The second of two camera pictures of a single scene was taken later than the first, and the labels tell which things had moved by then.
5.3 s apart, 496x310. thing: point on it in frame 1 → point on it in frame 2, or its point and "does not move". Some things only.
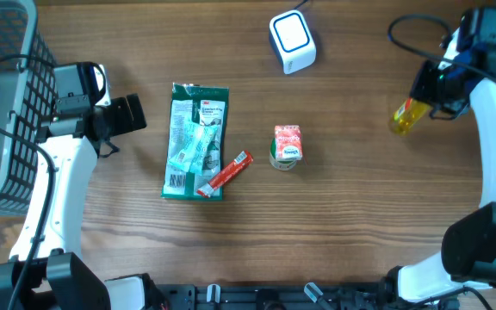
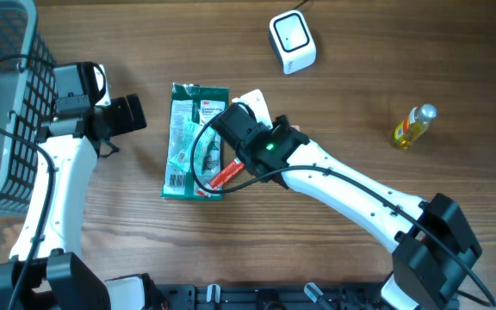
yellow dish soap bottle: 404,118 → 412,127
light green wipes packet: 189,151 does not move
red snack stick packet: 237,164 does not move
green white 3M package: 196,145 does not move
